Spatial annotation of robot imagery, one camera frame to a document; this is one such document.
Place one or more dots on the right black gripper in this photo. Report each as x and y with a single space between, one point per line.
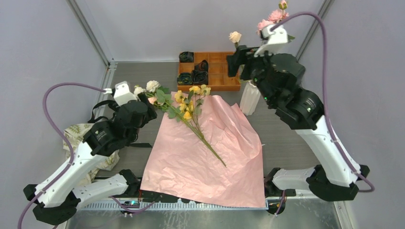
243 56

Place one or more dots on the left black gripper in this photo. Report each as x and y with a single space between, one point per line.
151 114

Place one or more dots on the white ribbed ceramic vase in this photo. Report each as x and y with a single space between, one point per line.
250 98

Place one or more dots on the cream rosebud stem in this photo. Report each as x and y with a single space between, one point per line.
235 38

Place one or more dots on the yellow flower stem bunch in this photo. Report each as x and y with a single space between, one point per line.
189 110

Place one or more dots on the pink rose stem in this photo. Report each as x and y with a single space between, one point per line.
275 17

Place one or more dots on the pink wrapping paper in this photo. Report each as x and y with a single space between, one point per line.
229 173

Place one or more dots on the pink and white flower bunch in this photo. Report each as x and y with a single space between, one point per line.
160 97

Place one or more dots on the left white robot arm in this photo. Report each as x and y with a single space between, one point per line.
59 197

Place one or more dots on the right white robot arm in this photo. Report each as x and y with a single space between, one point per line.
335 177

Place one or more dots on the cream patterned cloth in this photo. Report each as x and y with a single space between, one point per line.
75 134

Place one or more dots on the orange wooden compartment tray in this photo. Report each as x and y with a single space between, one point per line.
218 71

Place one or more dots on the dark rolled cloth bottom-left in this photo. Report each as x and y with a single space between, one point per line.
184 79

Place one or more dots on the dark rolled cloth middle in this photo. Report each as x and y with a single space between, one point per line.
203 66

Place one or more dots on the dark rolled cloth bottom-centre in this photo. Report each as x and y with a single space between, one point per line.
199 77

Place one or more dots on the dark rolled cloth top-left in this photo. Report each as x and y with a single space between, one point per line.
186 57

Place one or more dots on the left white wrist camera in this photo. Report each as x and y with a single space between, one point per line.
121 93

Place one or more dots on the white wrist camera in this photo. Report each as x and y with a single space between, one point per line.
274 37
121 93

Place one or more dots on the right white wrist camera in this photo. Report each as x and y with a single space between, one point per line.
274 37

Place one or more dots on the grey slotted cable duct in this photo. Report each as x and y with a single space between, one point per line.
179 205

